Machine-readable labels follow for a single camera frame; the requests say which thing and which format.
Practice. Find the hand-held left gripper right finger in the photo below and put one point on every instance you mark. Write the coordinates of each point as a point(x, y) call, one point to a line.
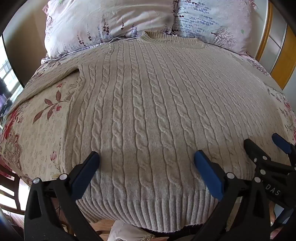
point(208, 172)

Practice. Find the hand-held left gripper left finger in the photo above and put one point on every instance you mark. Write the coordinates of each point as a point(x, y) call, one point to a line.
point(85, 172)

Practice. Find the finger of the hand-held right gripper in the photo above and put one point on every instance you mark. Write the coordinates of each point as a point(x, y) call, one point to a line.
point(252, 149)
point(281, 142)

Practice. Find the floral bedspread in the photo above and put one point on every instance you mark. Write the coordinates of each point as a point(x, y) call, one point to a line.
point(39, 139)

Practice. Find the white bag with pearls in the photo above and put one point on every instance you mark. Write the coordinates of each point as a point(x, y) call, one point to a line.
point(129, 233)

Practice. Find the wooden chair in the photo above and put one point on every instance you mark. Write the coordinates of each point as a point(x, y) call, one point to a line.
point(11, 190)

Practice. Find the wooden headboard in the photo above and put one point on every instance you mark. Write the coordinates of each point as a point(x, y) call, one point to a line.
point(281, 62)

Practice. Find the lavender tree print pillow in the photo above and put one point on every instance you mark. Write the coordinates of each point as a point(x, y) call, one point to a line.
point(215, 20)

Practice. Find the pink floral pillow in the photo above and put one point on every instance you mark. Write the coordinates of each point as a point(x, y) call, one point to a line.
point(97, 23)

